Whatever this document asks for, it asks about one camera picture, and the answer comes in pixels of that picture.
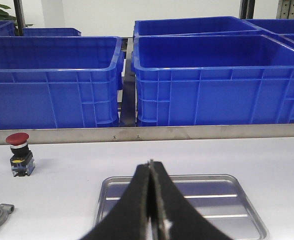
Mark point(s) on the blue plastic crate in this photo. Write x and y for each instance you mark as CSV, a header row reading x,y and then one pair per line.
x,y
213,80
60,82

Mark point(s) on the silver metal tray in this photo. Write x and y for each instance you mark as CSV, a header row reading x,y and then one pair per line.
x,y
219,198

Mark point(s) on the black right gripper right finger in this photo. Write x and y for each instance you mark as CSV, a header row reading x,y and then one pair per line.
x,y
173,217

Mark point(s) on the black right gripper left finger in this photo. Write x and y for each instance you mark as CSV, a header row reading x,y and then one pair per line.
x,y
128,219

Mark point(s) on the centre blue plastic crate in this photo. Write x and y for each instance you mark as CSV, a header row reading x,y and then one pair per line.
x,y
60,82

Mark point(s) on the right blue plastic crate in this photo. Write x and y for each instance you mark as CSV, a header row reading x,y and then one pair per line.
x,y
213,80

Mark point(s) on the steel shelf rail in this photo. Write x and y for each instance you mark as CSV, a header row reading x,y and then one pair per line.
x,y
158,133

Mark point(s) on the far right blue crate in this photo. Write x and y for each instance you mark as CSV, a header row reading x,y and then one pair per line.
x,y
217,25

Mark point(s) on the green potted plant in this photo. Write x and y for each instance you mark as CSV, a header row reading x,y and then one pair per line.
x,y
18,19

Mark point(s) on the red emergency stop button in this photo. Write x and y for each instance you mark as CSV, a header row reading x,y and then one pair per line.
x,y
22,162

